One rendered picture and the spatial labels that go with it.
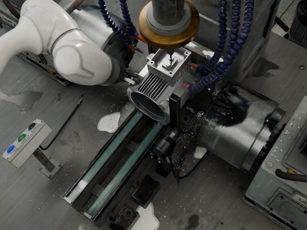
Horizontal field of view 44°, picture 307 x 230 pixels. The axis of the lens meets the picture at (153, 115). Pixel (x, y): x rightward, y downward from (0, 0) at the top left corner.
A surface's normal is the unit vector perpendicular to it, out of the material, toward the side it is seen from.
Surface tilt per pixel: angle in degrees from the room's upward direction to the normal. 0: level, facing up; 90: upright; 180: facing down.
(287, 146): 0
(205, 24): 90
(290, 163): 0
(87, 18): 2
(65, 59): 28
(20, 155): 52
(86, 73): 90
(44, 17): 14
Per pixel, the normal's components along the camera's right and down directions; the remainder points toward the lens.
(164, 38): -0.06, -0.45
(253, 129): -0.26, -0.16
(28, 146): 0.60, 0.11
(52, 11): 0.22, -0.50
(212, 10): -0.58, 0.74
